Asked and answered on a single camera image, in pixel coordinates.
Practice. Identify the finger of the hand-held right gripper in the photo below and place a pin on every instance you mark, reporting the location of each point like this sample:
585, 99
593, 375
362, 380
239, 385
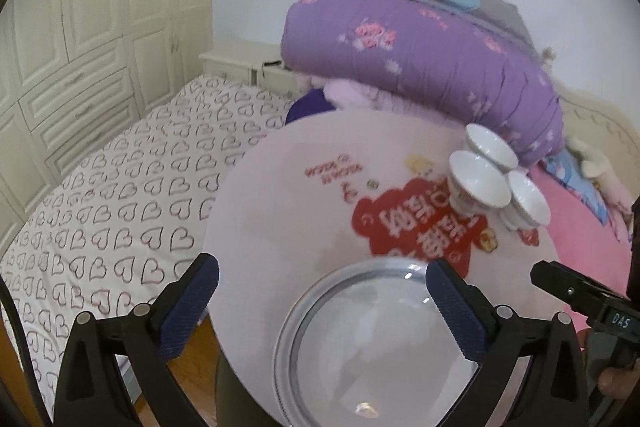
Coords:
565, 284

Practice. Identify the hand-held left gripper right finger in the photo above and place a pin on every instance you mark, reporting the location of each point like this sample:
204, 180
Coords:
457, 312

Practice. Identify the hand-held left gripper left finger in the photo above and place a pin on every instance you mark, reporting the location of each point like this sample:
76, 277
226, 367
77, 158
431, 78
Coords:
187, 307

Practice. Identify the white porcelain bowl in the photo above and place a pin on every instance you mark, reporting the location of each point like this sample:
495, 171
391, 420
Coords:
492, 144
527, 202
477, 179

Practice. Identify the white grey-rimmed plate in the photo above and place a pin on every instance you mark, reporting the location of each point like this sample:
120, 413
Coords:
278, 382
370, 347

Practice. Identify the person's right hand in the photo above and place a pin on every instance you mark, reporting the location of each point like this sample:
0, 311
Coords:
612, 382

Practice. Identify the pink bed sheet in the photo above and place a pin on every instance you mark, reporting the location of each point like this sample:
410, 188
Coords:
585, 237

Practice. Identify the blue patterned cloth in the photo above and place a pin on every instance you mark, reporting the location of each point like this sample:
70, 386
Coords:
570, 182

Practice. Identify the white heart-print bed sheet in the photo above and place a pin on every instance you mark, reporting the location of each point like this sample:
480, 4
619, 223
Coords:
125, 207

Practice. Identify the cream and pink plush toy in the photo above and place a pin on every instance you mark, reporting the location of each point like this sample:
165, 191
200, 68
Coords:
600, 167

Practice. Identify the pink printed round tablecloth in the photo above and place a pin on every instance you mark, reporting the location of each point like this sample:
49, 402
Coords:
300, 207

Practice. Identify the cream wooden headboard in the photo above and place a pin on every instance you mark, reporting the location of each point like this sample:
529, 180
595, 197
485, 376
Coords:
600, 117

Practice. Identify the dark purple cloth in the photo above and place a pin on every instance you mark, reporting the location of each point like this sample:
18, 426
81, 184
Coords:
307, 107

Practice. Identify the light pink folded blanket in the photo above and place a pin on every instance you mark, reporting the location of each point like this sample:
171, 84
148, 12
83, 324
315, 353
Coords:
360, 94

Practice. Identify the cream nightstand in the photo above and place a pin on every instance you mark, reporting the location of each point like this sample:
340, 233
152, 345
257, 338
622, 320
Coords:
235, 62

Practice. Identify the purple floral folded quilt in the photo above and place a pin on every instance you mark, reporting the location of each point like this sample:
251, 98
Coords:
425, 57

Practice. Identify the cream panelled wardrobe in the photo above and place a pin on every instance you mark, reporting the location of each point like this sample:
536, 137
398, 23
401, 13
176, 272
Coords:
90, 32

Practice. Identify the wooden bed frame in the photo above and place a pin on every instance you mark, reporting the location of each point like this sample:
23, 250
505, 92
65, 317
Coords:
12, 372

